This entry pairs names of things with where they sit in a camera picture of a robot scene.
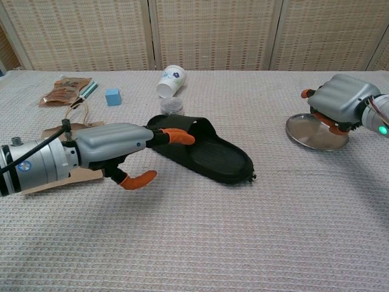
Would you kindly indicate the small round clear container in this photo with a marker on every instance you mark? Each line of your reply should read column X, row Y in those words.
column 171, row 106

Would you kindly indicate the brown snack pouch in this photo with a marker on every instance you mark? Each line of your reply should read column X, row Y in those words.
column 64, row 91

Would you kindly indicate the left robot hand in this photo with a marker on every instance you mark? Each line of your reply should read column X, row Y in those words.
column 112, row 141

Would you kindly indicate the black slipper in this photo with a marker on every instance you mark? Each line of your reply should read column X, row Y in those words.
column 212, row 161

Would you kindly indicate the brown paper bag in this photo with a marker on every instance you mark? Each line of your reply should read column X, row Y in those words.
column 85, row 175

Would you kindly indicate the woven fringed tablecloth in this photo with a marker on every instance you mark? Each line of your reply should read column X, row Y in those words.
column 194, row 237

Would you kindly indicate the blue cube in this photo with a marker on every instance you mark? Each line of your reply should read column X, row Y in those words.
column 113, row 97

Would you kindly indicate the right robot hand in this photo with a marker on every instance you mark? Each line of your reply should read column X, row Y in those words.
column 340, row 97

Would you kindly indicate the round steel plate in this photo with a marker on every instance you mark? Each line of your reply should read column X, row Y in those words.
column 304, row 130

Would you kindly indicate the white paper cup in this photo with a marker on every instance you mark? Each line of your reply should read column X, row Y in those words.
column 170, row 82

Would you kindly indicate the bamboo folding screen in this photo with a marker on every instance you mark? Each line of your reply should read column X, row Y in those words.
column 212, row 33

